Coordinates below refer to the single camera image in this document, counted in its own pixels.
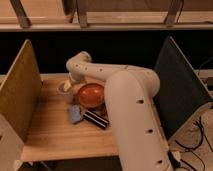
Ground orange ceramic bowl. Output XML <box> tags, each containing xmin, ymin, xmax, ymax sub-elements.
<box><xmin>77</xmin><ymin>83</ymin><xmax>104</xmax><ymax>108</ymax></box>

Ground black floor cables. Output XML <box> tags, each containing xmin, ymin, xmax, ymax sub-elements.
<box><xmin>168</xmin><ymin>116</ymin><xmax>213</xmax><ymax>171</ymax></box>

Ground left wooden side panel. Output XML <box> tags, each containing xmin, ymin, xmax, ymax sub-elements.
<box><xmin>0</xmin><ymin>39</ymin><xmax>43</xmax><ymax>171</ymax></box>

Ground wooden shelf frame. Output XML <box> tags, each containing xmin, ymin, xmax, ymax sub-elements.
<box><xmin>0</xmin><ymin>0</ymin><xmax>213</xmax><ymax>31</ymax></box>

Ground blue sponge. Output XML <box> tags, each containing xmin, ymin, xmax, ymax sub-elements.
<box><xmin>69</xmin><ymin>105</ymin><xmax>83</xmax><ymax>124</ymax></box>

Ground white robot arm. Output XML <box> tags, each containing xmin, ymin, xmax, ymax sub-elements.
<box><xmin>66</xmin><ymin>51</ymin><xmax>173</xmax><ymax>171</ymax></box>

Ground right dark side panel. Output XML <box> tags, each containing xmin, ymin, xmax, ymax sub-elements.
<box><xmin>154</xmin><ymin>36</ymin><xmax>213</xmax><ymax>141</ymax></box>

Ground black striped box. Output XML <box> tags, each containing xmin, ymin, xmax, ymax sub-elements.
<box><xmin>83</xmin><ymin>110</ymin><xmax>109</xmax><ymax>130</ymax></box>

